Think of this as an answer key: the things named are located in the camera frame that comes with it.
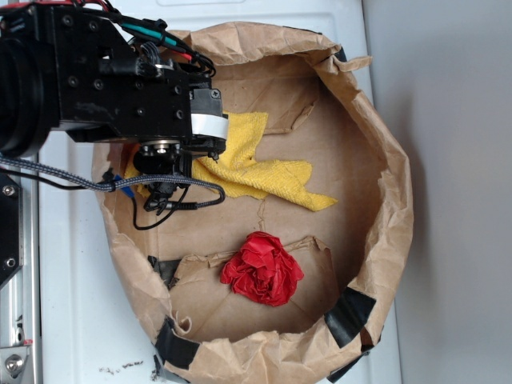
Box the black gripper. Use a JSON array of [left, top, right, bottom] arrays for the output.
[[133, 58, 228, 212]]

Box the yellow terry cloth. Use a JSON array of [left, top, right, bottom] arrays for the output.
[[123, 111, 339, 213]]

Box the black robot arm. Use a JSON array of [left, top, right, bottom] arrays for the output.
[[1, 1, 228, 213]]

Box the crumpled red paper ball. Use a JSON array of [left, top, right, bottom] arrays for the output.
[[220, 231, 304, 306]]

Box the brown paper bag tray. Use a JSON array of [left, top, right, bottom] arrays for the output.
[[98, 22, 414, 383]]

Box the grey braided cable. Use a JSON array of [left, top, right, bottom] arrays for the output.
[[0, 155, 227, 211]]

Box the black metal bracket plate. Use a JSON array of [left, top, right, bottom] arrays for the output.
[[0, 174, 22, 288]]

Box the aluminium frame rail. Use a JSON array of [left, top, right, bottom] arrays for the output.
[[1, 165, 43, 383]]

